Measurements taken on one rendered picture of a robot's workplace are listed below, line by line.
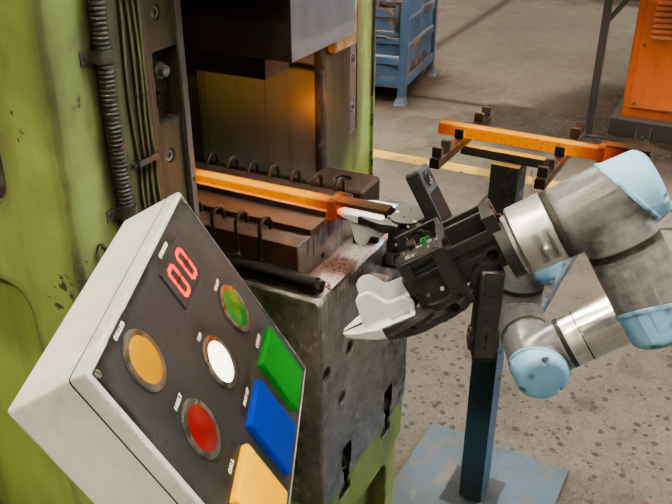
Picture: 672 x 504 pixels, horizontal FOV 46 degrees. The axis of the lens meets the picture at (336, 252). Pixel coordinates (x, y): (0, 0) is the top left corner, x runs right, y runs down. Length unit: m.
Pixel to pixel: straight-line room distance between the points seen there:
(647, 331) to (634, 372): 1.93
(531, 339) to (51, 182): 0.67
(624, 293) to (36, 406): 0.55
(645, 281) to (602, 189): 0.10
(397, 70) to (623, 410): 3.04
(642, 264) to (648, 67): 3.96
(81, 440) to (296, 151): 1.04
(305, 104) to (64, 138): 0.67
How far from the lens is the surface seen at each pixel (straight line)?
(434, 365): 2.66
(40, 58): 0.99
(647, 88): 4.80
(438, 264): 0.82
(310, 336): 1.28
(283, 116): 1.61
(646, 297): 0.84
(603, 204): 0.82
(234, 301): 0.90
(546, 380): 1.15
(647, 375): 2.78
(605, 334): 1.15
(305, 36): 1.17
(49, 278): 1.12
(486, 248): 0.84
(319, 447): 1.41
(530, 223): 0.82
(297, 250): 1.25
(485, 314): 0.86
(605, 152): 1.65
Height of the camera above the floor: 1.57
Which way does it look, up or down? 28 degrees down
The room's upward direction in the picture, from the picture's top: straight up
